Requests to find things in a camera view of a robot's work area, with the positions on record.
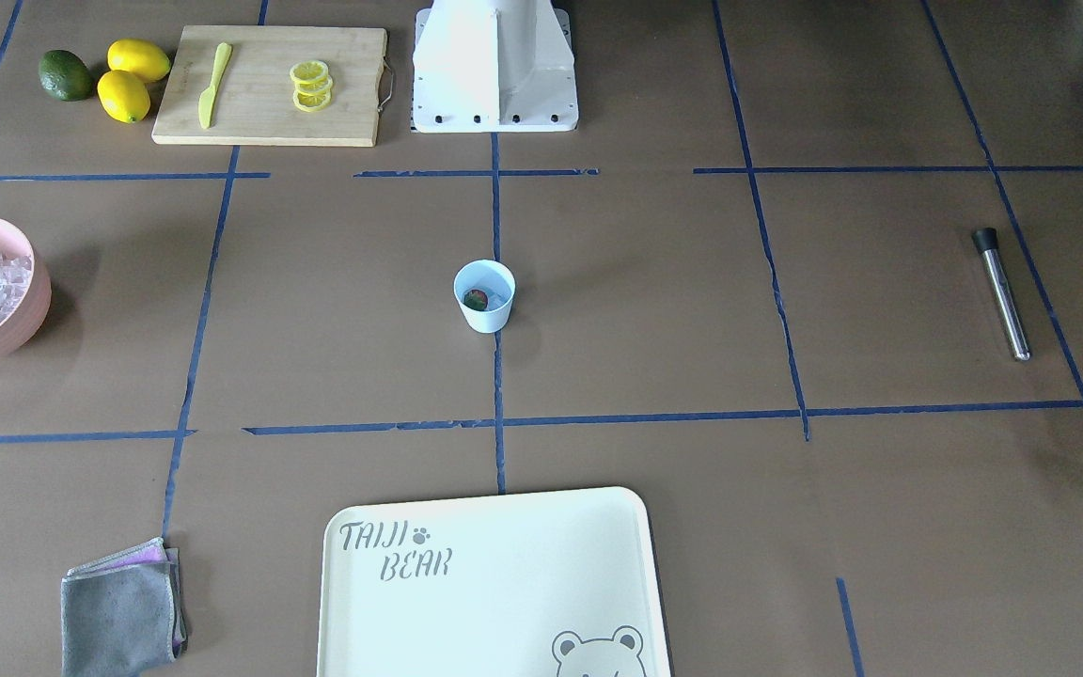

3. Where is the steel muddler black tip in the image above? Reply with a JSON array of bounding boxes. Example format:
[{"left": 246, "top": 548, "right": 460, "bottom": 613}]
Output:
[{"left": 971, "top": 227, "right": 1032, "bottom": 363}]

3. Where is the folded grey purple cloth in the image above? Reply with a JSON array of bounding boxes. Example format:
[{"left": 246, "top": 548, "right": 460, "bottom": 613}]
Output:
[{"left": 60, "top": 537, "right": 190, "bottom": 676}]

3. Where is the green avocado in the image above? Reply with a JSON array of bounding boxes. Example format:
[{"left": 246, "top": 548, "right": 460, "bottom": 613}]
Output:
[{"left": 38, "top": 50, "right": 95, "bottom": 102}]

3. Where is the clear ice cube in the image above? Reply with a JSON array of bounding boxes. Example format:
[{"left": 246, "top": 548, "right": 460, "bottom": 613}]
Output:
[{"left": 485, "top": 289, "right": 508, "bottom": 312}]

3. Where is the red strawberry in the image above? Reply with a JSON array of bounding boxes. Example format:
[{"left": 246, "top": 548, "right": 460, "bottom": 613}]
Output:
[{"left": 464, "top": 288, "right": 490, "bottom": 312}]

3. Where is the lemon slices stack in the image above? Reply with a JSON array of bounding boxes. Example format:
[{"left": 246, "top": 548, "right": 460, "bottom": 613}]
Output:
[{"left": 289, "top": 60, "right": 334, "bottom": 113}]

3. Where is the wooden cutting board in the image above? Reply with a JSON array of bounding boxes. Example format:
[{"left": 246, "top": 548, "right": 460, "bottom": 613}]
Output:
[{"left": 151, "top": 24, "right": 388, "bottom": 149}]

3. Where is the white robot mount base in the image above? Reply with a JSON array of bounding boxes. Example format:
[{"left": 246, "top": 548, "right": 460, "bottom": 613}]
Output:
[{"left": 412, "top": 1, "right": 580, "bottom": 134}]

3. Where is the yellow plastic knife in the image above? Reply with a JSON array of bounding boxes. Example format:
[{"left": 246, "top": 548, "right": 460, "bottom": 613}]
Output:
[{"left": 197, "top": 42, "right": 233, "bottom": 130}]

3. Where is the light blue plastic cup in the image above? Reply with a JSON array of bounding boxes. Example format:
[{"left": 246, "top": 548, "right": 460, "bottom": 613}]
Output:
[{"left": 452, "top": 259, "right": 517, "bottom": 334}]

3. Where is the cream bear serving tray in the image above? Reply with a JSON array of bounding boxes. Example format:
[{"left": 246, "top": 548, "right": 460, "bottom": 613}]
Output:
[{"left": 315, "top": 487, "right": 673, "bottom": 676}]

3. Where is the yellow lemon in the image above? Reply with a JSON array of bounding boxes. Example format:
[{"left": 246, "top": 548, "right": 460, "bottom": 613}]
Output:
[
  {"left": 107, "top": 39, "right": 172, "bottom": 83},
  {"left": 96, "top": 70, "right": 151, "bottom": 123}
]

